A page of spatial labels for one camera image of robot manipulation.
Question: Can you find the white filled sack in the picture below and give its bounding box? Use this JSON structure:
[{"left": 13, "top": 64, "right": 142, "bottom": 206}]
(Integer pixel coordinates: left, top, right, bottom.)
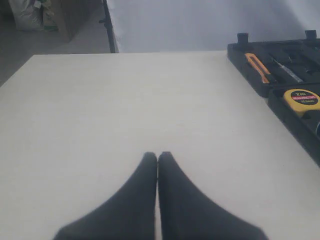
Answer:
[{"left": 8, "top": 0, "right": 58, "bottom": 32}]

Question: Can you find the white backdrop cloth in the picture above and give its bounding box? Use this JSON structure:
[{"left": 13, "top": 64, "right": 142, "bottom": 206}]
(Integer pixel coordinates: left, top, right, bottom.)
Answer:
[{"left": 107, "top": 0, "right": 320, "bottom": 53}]

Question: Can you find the cardboard box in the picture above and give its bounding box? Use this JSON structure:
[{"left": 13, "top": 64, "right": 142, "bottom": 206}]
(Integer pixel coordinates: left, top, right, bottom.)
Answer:
[{"left": 51, "top": 0, "right": 102, "bottom": 42}]

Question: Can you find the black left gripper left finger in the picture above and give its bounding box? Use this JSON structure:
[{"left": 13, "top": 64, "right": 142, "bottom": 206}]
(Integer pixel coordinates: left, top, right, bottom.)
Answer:
[{"left": 54, "top": 152, "right": 158, "bottom": 240}]

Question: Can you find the black backdrop stand pole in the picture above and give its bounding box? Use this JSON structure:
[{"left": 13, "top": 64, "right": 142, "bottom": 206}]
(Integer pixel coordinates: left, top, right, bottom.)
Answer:
[{"left": 98, "top": 0, "right": 119, "bottom": 54}]

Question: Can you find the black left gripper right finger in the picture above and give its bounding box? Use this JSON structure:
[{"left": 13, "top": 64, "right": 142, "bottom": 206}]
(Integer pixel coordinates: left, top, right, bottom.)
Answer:
[{"left": 158, "top": 151, "right": 268, "bottom": 240}]

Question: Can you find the yellow tape measure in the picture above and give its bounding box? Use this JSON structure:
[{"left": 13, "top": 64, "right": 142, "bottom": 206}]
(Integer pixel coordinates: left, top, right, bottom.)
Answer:
[{"left": 283, "top": 89, "right": 320, "bottom": 117}]

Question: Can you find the orange utility knife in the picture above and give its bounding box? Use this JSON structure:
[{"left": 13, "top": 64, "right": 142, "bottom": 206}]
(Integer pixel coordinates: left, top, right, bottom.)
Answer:
[{"left": 244, "top": 53, "right": 271, "bottom": 84}]

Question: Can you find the black plastic tool case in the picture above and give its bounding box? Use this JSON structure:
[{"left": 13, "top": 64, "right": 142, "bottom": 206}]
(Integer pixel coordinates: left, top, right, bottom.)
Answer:
[{"left": 227, "top": 30, "right": 320, "bottom": 164}]

